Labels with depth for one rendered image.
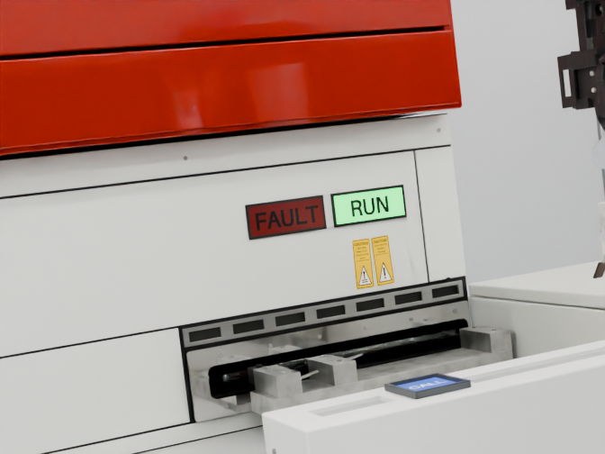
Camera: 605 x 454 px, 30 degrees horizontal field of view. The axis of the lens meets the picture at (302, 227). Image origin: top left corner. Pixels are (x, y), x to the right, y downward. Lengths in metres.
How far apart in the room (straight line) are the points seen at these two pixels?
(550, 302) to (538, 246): 2.08
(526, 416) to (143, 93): 0.69
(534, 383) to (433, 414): 0.10
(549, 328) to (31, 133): 0.72
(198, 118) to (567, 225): 2.34
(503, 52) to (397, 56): 1.99
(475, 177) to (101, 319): 2.15
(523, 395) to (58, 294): 0.68
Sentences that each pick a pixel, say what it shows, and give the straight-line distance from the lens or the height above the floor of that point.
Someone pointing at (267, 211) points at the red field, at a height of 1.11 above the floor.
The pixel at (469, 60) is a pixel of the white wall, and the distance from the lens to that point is 3.51.
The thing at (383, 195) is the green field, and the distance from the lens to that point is 1.63.
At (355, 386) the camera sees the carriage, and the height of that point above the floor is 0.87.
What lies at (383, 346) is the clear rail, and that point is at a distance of 1.63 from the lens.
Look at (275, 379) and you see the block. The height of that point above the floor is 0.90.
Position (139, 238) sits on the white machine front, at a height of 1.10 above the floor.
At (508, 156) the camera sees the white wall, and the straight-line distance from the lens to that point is 3.55.
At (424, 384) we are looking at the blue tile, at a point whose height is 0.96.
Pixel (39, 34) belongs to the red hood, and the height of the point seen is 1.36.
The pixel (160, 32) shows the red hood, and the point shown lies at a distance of 1.47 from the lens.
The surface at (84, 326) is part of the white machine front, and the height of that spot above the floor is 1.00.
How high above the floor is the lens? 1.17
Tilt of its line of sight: 3 degrees down
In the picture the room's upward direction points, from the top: 7 degrees counter-clockwise
